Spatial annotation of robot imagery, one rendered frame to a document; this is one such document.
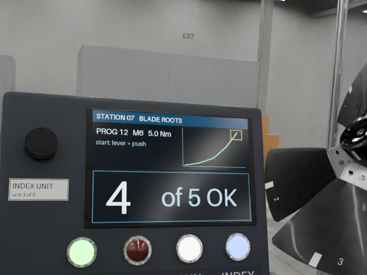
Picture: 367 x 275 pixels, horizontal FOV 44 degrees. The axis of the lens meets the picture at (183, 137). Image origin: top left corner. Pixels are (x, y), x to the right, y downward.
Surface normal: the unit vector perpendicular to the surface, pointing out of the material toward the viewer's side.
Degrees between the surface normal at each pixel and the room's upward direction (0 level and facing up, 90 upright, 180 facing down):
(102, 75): 90
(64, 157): 75
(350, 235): 47
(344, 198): 52
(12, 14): 90
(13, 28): 90
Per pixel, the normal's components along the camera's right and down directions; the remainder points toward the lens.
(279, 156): -0.83, -0.25
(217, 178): 0.30, -0.18
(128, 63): 0.29, 0.07
